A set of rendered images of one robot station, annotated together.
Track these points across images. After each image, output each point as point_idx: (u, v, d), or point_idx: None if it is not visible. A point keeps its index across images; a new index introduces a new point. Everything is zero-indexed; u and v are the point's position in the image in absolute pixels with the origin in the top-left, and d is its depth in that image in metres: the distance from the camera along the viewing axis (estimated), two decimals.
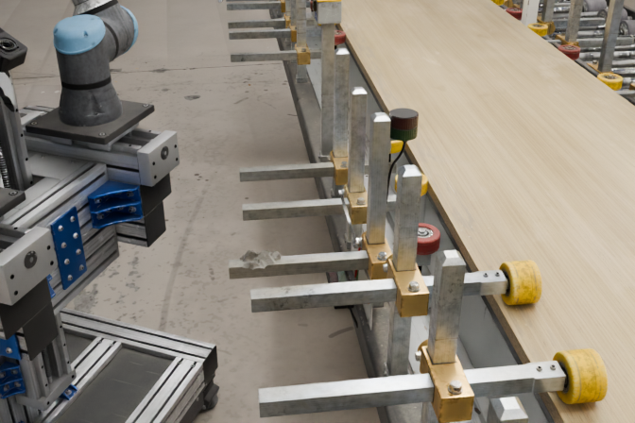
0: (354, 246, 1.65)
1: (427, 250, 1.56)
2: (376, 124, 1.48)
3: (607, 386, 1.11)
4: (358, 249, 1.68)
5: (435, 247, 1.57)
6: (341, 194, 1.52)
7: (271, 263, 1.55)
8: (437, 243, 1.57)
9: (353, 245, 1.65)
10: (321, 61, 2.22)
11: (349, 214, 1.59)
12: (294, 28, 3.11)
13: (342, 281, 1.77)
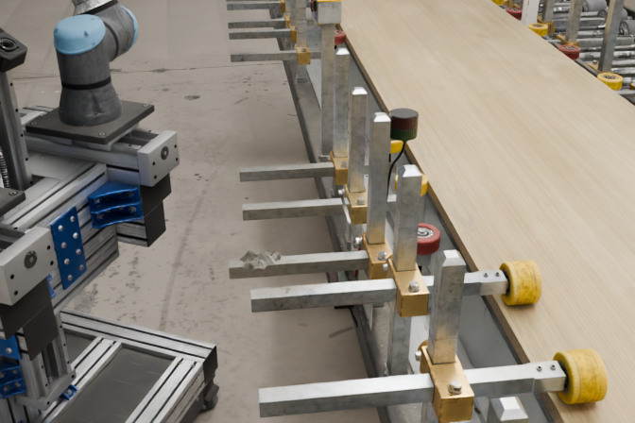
0: (354, 246, 1.65)
1: (427, 250, 1.56)
2: (376, 124, 1.48)
3: (607, 386, 1.11)
4: (358, 249, 1.68)
5: (435, 247, 1.57)
6: (341, 194, 1.52)
7: (271, 264, 1.55)
8: (437, 243, 1.57)
9: (353, 245, 1.65)
10: (321, 61, 2.22)
11: (349, 214, 1.59)
12: (294, 28, 3.11)
13: (342, 281, 1.77)
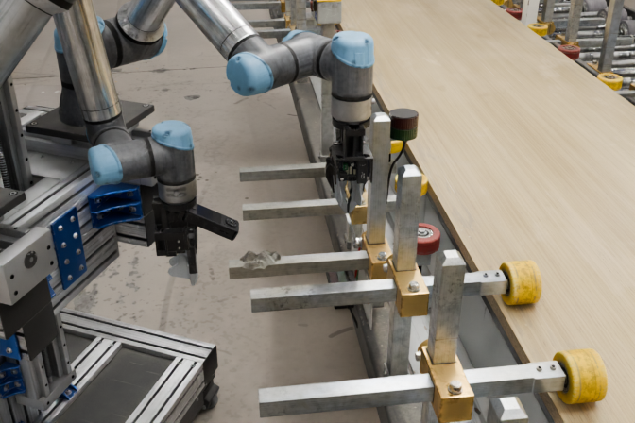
0: (354, 246, 1.65)
1: (427, 250, 1.56)
2: (376, 124, 1.48)
3: (607, 386, 1.11)
4: (358, 249, 1.68)
5: (435, 247, 1.57)
6: None
7: (271, 264, 1.55)
8: (437, 243, 1.57)
9: (353, 245, 1.65)
10: None
11: (349, 214, 1.59)
12: (294, 28, 3.11)
13: (342, 281, 1.77)
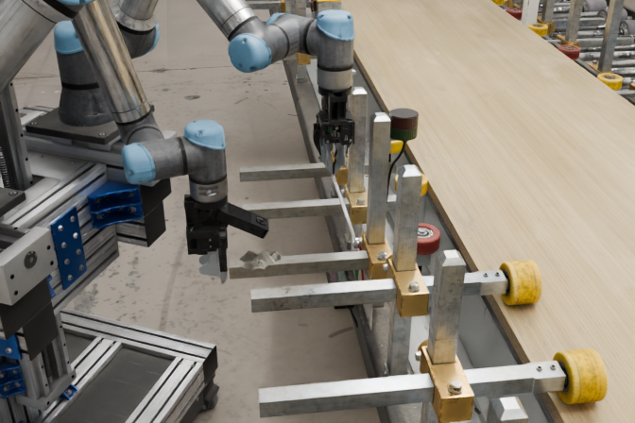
0: (354, 242, 1.65)
1: (427, 250, 1.56)
2: (376, 124, 1.48)
3: (607, 386, 1.11)
4: None
5: (435, 247, 1.57)
6: None
7: (271, 264, 1.55)
8: (437, 243, 1.57)
9: (353, 241, 1.65)
10: None
11: (342, 201, 1.67)
12: None
13: (342, 281, 1.77)
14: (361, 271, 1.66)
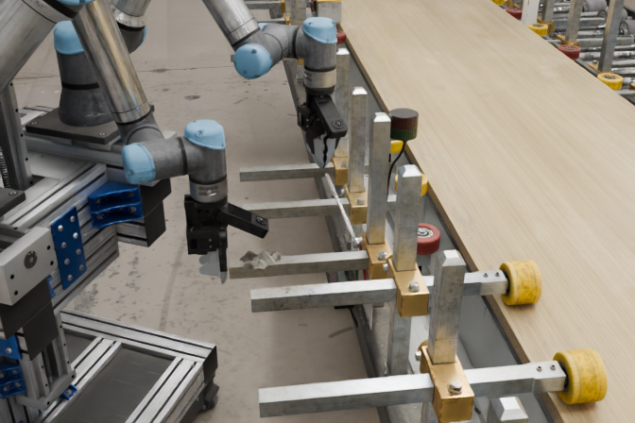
0: (354, 240, 1.65)
1: (427, 250, 1.56)
2: (376, 124, 1.48)
3: (607, 386, 1.11)
4: None
5: (435, 247, 1.57)
6: (327, 173, 1.73)
7: (271, 264, 1.55)
8: (437, 243, 1.57)
9: (353, 240, 1.66)
10: None
11: (341, 206, 1.71)
12: None
13: (342, 281, 1.77)
14: (363, 269, 1.64)
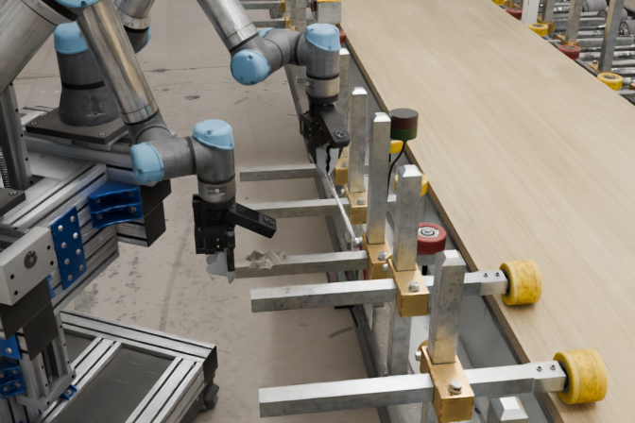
0: (354, 240, 1.65)
1: (433, 250, 1.56)
2: (376, 124, 1.48)
3: (607, 386, 1.11)
4: None
5: (440, 247, 1.57)
6: (327, 173, 1.73)
7: (277, 264, 1.56)
8: (442, 243, 1.57)
9: (353, 240, 1.66)
10: None
11: (341, 206, 1.71)
12: (294, 28, 3.11)
13: (342, 281, 1.77)
14: (363, 269, 1.64)
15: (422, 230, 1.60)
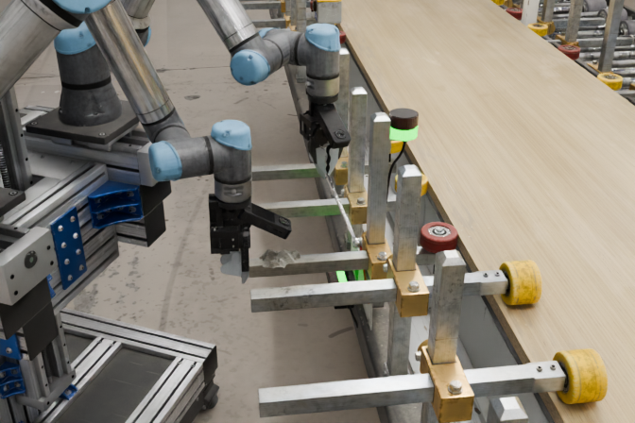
0: (354, 240, 1.65)
1: (445, 249, 1.57)
2: (376, 124, 1.48)
3: (607, 386, 1.11)
4: None
5: (453, 246, 1.57)
6: (327, 173, 1.73)
7: (291, 263, 1.56)
8: (454, 242, 1.57)
9: (353, 240, 1.66)
10: None
11: (341, 206, 1.71)
12: (294, 28, 3.11)
13: (342, 281, 1.77)
14: (363, 269, 1.64)
15: (434, 229, 1.60)
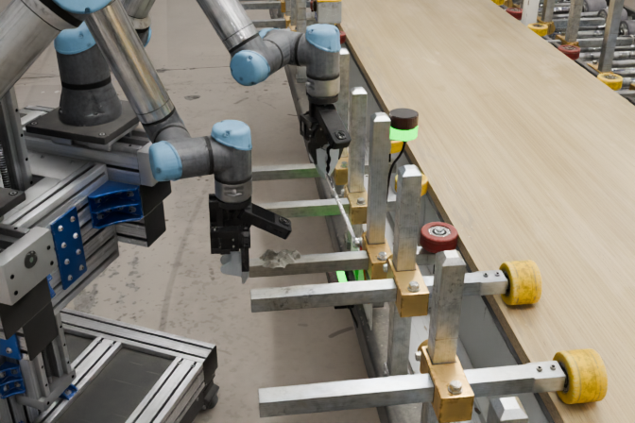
0: (354, 240, 1.65)
1: (445, 249, 1.57)
2: (376, 124, 1.48)
3: (607, 386, 1.11)
4: None
5: (453, 246, 1.57)
6: (327, 173, 1.73)
7: (291, 263, 1.56)
8: (454, 242, 1.57)
9: (353, 240, 1.66)
10: None
11: (341, 206, 1.71)
12: (294, 28, 3.11)
13: (342, 281, 1.77)
14: (363, 269, 1.64)
15: (434, 229, 1.60)
